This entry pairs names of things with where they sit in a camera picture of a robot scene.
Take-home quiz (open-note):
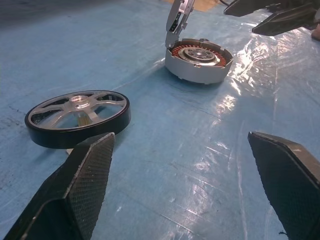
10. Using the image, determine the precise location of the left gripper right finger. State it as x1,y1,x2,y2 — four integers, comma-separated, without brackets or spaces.
247,130,320,240

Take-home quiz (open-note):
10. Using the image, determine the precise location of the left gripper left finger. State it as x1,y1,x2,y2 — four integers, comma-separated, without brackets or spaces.
4,131,116,240

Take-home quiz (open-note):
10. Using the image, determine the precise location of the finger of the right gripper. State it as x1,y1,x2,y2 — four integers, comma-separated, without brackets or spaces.
223,0,311,18
251,2,320,37

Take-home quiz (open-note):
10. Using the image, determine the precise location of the black rimmed silver spoked rotor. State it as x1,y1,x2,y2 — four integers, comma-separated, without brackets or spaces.
24,90,132,150

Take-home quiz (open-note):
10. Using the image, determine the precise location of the silver motor stator housing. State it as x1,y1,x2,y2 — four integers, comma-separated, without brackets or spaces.
164,37,234,85

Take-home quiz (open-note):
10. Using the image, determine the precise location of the blue table mat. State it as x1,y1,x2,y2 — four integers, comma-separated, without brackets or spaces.
0,0,320,240

